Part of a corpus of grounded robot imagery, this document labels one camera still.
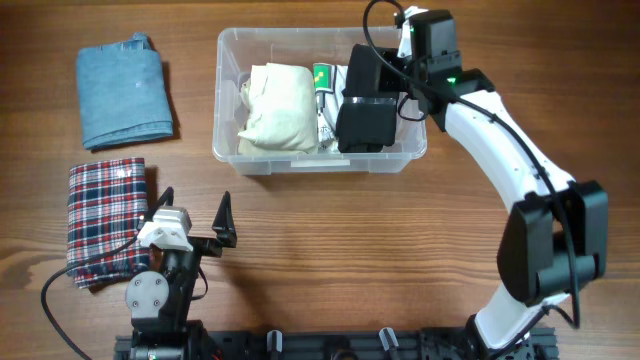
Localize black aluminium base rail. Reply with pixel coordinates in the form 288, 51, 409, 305
113, 327, 560, 360

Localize folded blue denim garment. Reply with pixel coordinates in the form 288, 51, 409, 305
76, 32, 174, 151

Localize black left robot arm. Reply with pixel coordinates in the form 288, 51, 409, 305
116, 237, 224, 360

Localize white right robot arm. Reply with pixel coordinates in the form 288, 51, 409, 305
212, 6, 608, 359

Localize clear plastic storage bin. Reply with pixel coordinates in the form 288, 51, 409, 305
212, 27, 427, 176

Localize cream garment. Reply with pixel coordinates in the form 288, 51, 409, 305
238, 63, 319, 156

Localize folded red plaid shirt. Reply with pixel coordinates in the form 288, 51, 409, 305
67, 157, 151, 288

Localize white printed t-shirt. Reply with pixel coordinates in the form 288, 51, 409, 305
313, 63, 348, 154

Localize black garment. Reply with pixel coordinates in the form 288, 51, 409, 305
336, 44, 399, 153

